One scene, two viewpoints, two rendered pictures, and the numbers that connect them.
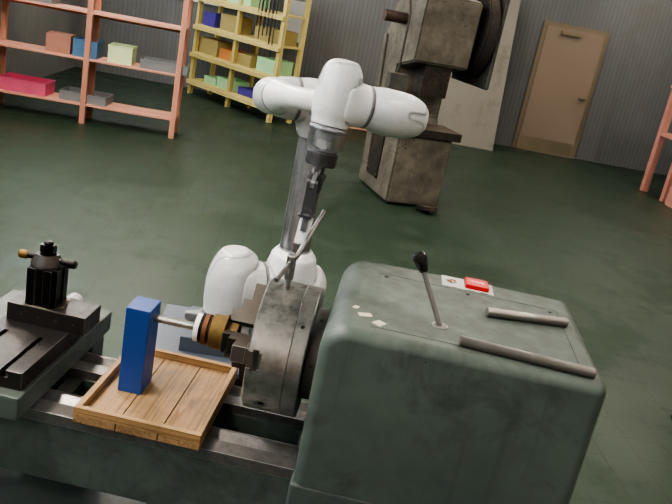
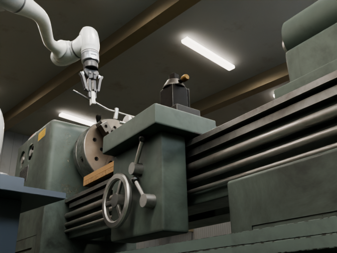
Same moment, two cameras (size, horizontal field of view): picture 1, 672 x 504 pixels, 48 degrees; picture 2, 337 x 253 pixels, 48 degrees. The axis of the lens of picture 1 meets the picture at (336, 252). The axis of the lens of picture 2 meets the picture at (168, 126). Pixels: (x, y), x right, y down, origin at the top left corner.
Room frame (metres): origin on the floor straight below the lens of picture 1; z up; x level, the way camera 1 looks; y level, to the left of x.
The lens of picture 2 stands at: (2.54, 1.60, 0.48)
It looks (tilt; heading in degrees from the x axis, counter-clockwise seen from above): 23 degrees up; 230
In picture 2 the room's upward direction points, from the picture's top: 1 degrees counter-clockwise
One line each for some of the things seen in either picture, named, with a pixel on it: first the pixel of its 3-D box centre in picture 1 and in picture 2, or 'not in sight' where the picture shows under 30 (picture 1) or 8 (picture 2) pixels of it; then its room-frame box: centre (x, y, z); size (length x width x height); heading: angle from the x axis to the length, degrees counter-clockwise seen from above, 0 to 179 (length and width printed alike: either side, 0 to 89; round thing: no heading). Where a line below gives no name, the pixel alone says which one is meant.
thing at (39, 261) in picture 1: (47, 259); (174, 85); (1.77, 0.71, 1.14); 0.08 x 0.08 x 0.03
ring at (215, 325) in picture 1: (219, 332); not in sight; (1.66, 0.24, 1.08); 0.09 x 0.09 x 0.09; 87
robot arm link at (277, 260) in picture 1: (308, 200); not in sight; (2.37, 0.12, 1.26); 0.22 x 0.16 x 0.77; 113
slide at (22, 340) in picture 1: (30, 335); not in sight; (1.70, 0.71, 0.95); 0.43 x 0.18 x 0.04; 177
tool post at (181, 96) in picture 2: (47, 283); (174, 102); (1.76, 0.71, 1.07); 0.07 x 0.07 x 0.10; 87
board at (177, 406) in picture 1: (162, 391); (139, 179); (1.67, 0.36, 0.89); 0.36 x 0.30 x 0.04; 177
